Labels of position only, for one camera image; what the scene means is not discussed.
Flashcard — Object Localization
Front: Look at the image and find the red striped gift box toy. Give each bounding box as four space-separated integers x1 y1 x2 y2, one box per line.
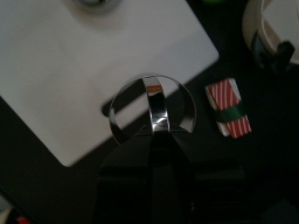
204 77 252 139

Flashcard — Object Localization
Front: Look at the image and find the large round metal cookie cutter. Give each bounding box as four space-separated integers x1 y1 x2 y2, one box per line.
106 74 197 145

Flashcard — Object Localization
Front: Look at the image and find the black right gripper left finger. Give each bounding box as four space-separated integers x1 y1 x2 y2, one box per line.
90 125 154 224

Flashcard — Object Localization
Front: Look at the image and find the white plastic cutting board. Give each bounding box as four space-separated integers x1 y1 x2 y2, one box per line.
0 0 220 168

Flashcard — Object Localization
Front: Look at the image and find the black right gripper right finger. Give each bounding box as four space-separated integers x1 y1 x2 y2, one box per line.
169 129 248 224

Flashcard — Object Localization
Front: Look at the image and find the white bowl with black handle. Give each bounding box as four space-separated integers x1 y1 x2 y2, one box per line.
241 0 299 74

